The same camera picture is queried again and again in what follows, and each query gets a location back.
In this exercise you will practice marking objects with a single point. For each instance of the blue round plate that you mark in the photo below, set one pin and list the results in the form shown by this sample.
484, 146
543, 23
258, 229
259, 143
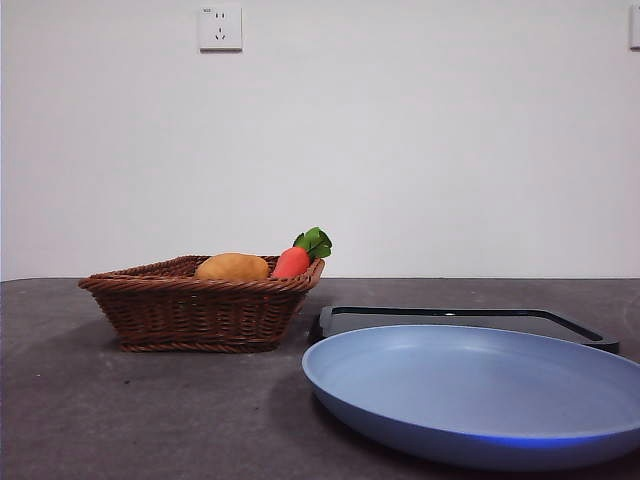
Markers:
450, 375

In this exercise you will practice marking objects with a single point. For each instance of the orange carrot with green leaves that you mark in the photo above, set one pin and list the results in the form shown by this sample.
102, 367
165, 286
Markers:
292, 262

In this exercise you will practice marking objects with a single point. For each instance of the yellow-brown potato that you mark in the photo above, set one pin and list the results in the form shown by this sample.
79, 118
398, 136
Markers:
230, 267

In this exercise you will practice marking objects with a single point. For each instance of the black rectangular tray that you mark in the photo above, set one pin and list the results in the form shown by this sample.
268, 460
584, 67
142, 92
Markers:
400, 319

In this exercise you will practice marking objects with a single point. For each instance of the brown wicker basket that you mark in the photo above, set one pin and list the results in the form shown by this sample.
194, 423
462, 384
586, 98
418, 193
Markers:
200, 315

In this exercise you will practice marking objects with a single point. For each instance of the white wall socket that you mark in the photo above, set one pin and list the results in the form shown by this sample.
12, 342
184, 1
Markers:
220, 28

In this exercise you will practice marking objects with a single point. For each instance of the white wall plate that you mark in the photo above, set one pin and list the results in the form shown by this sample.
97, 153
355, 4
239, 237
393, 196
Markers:
635, 27

